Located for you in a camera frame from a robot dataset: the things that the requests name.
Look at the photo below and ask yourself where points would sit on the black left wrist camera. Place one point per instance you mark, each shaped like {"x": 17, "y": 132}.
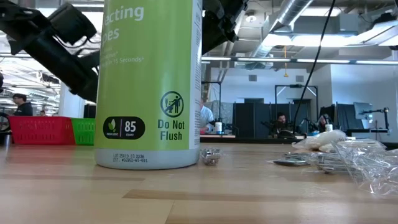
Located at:
{"x": 73, "y": 23}

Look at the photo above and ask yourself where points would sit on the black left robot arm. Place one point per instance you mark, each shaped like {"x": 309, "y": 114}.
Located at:
{"x": 40, "y": 46}

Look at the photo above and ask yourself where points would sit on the clear packet with metal tool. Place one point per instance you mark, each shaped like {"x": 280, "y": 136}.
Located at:
{"x": 332, "y": 165}

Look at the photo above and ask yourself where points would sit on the small grey metal post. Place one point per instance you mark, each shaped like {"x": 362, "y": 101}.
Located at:
{"x": 7, "y": 139}

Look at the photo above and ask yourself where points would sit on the white background wipes canister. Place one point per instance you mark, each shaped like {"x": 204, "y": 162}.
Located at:
{"x": 218, "y": 127}
{"x": 328, "y": 127}

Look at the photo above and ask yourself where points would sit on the person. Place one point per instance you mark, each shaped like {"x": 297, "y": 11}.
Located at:
{"x": 25, "y": 109}
{"x": 280, "y": 123}
{"x": 206, "y": 116}
{"x": 324, "y": 121}

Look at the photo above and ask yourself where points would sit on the red plastic slotted basket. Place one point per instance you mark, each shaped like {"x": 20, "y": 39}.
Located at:
{"x": 42, "y": 130}

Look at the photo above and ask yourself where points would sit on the green disinfecting wipes canister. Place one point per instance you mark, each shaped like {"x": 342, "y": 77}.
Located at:
{"x": 146, "y": 77}

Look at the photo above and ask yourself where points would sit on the white cotton vanity pack bag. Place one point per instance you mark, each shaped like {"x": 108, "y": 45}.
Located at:
{"x": 320, "y": 138}

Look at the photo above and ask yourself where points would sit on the crumpled clear plastic bag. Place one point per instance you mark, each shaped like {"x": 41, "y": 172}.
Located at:
{"x": 373, "y": 168}

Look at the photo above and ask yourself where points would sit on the black background gantry frame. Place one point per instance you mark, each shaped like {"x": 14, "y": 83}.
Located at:
{"x": 214, "y": 82}
{"x": 295, "y": 86}

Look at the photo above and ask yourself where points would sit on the clear-wrapped small metal item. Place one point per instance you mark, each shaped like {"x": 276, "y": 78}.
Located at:
{"x": 211, "y": 156}

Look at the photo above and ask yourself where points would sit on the white round column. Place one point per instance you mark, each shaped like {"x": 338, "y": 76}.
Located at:
{"x": 70, "y": 109}

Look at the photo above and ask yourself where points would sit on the green plastic slotted basket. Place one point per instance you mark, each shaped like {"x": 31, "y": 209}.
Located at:
{"x": 84, "y": 132}

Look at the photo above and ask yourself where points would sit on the long ceiling light strip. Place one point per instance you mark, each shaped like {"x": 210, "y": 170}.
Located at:
{"x": 264, "y": 59}

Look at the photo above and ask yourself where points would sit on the grey background monitor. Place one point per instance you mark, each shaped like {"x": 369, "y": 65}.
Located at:
{"x": 362, "y": 110}

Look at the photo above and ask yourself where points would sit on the metal nail clipper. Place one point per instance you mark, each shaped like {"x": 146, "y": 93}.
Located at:
{"x": 290, "y": 162}

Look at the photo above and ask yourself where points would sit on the black partition panels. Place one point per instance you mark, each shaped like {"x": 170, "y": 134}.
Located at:
{"x": 245, "y": 119}

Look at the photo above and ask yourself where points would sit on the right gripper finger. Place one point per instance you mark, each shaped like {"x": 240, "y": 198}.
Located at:
{"x": 213, "y": 37}

